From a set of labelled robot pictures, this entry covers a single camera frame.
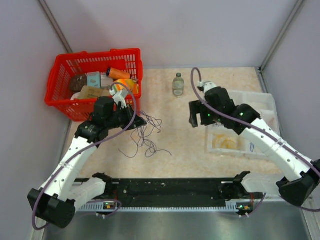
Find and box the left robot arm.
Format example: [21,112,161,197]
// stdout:
[27,97,146,231]

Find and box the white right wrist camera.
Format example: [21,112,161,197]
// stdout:
[197,81,217,94]

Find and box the grey white box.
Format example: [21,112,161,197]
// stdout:
[100,73,114,89]

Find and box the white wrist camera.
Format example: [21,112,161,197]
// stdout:
[197,81,217,94]
[109,86,130,109]

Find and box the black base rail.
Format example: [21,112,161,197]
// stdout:
[74,177,263,208]

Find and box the orange striped sponge pack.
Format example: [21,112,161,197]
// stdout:
[109,78,140,95]

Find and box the brown round cookie pack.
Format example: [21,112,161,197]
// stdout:
[69,74,88,93]

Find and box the brown cardboard box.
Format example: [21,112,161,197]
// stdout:
[77,85,111,99]

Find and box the yellow cable in tray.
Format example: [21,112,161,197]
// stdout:
[213,134,238,149]

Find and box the clear glass bottle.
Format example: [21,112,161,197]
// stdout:
[172,72,185,98]

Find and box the orange cylinder tube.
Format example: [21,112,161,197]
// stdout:
[106,67,132,80]

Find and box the white compartment tray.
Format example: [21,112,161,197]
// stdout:
[206,90,280,160]

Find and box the multicolour cable pile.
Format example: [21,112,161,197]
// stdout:
[118,111,173,159]

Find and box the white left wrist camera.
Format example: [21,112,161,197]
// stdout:
[109,86,130,109]

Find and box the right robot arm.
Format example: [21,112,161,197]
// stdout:
[189,82,320,207]

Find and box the red plastic basket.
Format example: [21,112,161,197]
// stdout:
[44,48,143,122]

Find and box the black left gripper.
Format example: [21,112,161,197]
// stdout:
[106,103,147,131]

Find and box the teal small box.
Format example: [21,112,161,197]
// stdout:
[86,71,101,89]

